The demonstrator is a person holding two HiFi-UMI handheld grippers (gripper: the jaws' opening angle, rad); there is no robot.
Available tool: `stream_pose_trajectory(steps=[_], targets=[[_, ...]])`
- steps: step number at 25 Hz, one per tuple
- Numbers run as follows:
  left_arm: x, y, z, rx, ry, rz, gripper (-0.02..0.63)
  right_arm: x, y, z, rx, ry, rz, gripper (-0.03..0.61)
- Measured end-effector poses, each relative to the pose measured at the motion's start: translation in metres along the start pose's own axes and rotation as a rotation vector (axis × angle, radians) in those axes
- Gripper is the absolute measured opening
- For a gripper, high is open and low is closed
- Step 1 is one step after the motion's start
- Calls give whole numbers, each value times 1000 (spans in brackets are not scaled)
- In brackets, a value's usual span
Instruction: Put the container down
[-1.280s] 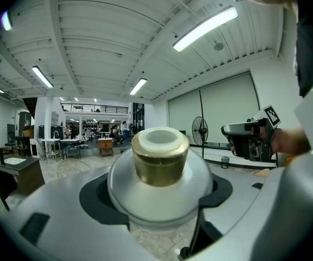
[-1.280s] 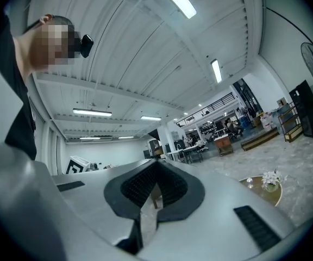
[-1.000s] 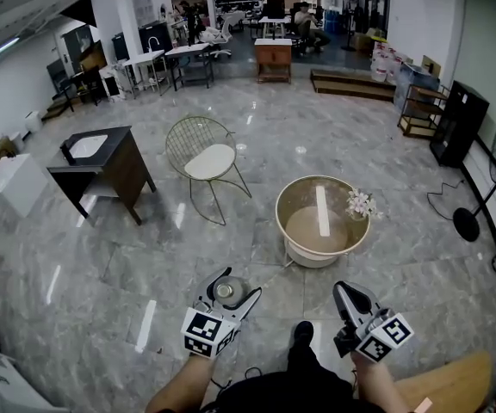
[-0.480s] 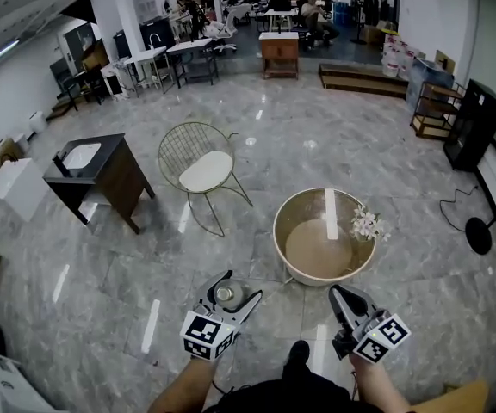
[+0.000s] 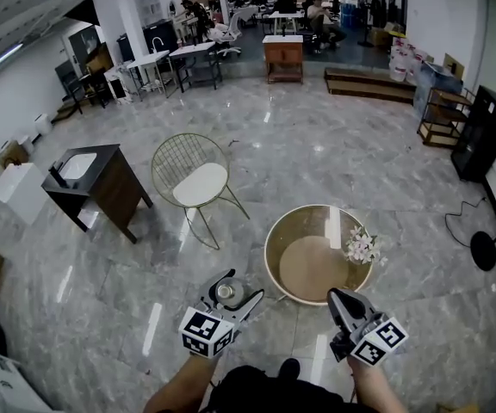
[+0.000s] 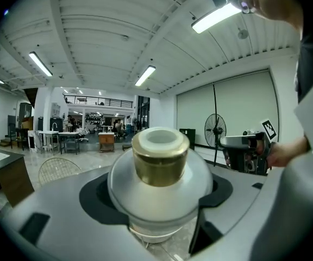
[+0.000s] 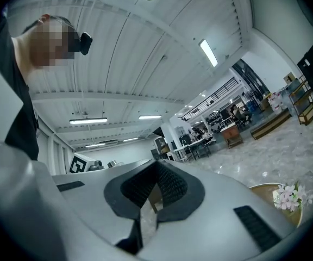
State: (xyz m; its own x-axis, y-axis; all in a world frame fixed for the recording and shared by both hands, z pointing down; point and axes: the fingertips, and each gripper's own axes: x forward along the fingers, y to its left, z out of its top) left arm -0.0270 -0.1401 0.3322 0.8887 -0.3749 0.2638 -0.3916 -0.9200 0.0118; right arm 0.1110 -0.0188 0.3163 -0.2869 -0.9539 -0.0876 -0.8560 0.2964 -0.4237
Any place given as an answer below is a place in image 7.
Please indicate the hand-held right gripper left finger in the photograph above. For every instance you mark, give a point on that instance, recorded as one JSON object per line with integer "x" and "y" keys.
{"x": 64, "y": 213}

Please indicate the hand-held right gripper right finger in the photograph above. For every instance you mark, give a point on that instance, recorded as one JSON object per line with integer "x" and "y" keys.
{"x": 216, "y": 222}

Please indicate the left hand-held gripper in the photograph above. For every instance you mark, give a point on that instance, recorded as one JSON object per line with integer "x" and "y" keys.
{"x": 77, "y": 165}

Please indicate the round glass coffee table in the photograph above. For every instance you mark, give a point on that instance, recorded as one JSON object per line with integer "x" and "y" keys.
{"x": 262, "y": 193}

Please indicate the ceiling tube light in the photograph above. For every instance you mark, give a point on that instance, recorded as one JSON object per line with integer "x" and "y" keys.
{"x": 95, "y": 145}
{"x": 149, "y": 117}
{"x": 88, "y": 120}
{"x": 130, "y": 139}
{"x": 208, "y": 52}

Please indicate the potted artificial flowers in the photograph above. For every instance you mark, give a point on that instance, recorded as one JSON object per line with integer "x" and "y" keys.
{"x": 291, "y": 197}

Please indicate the white counter with faucet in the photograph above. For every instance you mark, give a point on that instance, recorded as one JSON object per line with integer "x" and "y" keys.
{"x": 185, "y": 146}

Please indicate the person's black clothed body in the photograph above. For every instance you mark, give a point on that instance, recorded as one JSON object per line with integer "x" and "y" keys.
{"x": 15, "y": 105}

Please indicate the wooden cabinet white top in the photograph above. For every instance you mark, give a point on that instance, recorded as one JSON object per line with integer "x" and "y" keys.
{"x": 231, "y": 135}

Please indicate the long wooden step platform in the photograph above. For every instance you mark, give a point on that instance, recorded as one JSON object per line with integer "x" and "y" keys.
{"x": 270, "y": 125}

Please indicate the person's head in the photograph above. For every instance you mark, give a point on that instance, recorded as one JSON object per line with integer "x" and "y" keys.
{"x": 47, "y": 45}

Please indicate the white bucket red label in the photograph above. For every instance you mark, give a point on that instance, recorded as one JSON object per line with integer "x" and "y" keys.
{"x": 272, "y": 96}
{"x": 276, "y": 106}

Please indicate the wooden shelf rack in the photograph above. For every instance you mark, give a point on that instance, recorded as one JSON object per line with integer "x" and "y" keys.
{"x": 307, "y": 113}

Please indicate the translucent plastic covered box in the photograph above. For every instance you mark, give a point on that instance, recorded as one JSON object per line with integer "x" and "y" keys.
{"x": 289, "y": 94}

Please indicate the tan cardboard box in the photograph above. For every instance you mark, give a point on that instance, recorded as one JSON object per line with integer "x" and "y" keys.
{"x": 288, "y": 78}

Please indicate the black frame table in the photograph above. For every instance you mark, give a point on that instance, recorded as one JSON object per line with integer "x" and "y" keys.
{"x": 202, "y": 142}

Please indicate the black head-worn camera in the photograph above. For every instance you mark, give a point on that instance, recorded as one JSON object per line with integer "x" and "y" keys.
{"x": 86, "y": 43}

